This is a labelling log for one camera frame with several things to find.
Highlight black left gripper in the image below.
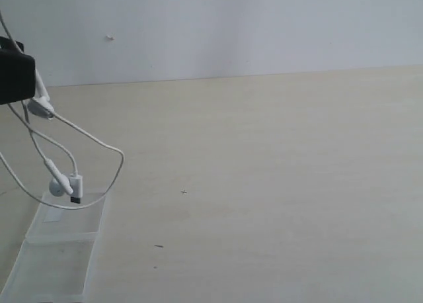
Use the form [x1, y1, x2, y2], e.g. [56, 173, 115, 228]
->
[0, 36, 36, 105]

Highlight white wired earphones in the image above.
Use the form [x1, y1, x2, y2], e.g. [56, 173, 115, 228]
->
[0, 8, 126, 211]

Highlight clear plastic storage box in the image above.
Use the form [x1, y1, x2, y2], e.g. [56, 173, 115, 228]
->
[1, 199, 108, 302]

